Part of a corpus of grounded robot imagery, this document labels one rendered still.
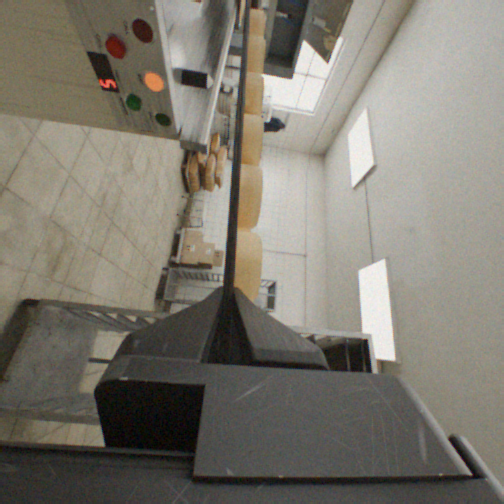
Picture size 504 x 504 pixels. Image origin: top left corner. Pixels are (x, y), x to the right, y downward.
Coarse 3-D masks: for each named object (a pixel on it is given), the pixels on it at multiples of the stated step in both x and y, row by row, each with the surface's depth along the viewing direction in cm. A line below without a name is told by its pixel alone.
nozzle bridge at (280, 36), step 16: (272, 0) 85; (288, 0) 88; (304, 0) 88; (272, 16) 89; (304, 16) 87; (272, 32) 98; (288, 32) 97; (304, 32) 90; (240, 48) 106; (272, 48) 103; (288, 48) 103; (272, 64) 102; (288, 64) 104
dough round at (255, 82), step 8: (248, 72) 21; (248, 80) 21; (256, 80) 21; (264, 80) 21; (248, 88) 21; (256, 88) 21; (248, 96) 21; (256, 96) 21; (248, 104) 21; (256, 104) 21; (248, 112) 22; (256, 112) 22
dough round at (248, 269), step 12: (240, 240) 15; (252, 240) 15; (240, 252) 14; (252, 252) 15; (240, 264) 14; (252, 264) 14; (240, 276) 14; (252, 276) 14; (240, 288) 15; (252, 288) 15; (252, 300) 16
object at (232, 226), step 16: (256, 0) 27; (240, 64) 29; (240, 80) 17; (240, 96) 17; (240, 112) 16; (240, 128) 15; (240, 144) 15; (240, 160) 14; (240, 176) 14; (224, 272) 19; (224, 288) 12; (224, 304) 11; (224, 320) 11; (224, 336) 11; (224, 352) 11
